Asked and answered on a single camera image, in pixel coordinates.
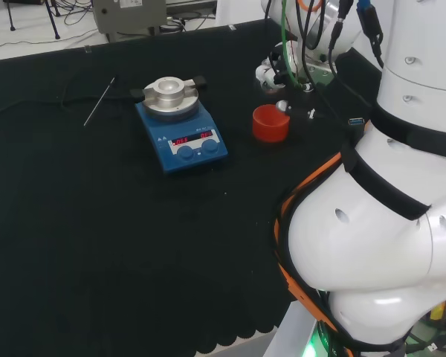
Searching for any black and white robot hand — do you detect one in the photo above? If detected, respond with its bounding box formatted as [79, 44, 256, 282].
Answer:
[254, 55, 321, 120]

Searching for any clear round-bottom flask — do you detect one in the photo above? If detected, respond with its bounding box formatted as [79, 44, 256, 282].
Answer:
[262, 80, 282, 96]

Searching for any red round flask holder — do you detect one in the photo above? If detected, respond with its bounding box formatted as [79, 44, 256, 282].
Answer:
[251, 104, 291, 144]

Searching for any blue heater with steel top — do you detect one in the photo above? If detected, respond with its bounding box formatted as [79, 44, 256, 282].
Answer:
[129, 74, 230, 176]

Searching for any grey equipment box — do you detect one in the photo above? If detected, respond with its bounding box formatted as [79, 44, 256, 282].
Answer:
[91, 0, 169, 42]

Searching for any thin steel probe rod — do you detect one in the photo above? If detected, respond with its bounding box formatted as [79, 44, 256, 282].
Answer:
[83, 76, 117, 127]

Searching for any black tripod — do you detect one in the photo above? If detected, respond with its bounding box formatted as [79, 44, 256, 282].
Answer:
[3, 0, 62, 40]

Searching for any black bench cloth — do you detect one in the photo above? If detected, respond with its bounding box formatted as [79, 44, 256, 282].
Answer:
[0, 16, 384, 357]

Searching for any green robot cable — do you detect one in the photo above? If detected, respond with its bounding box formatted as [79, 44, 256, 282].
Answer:
[277, 0, 306, 91]

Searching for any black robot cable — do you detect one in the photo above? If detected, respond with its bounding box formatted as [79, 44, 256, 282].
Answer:
[327, 0, 352, 77]

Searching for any orange robot cable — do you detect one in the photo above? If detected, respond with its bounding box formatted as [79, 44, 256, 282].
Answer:
[272, 151, 345, 357]

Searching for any black heater cable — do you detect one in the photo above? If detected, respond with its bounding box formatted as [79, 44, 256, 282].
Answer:
[0, 87, 135, 118]

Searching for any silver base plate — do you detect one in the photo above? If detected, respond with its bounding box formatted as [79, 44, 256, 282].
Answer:
[266, 300, 323, 357]

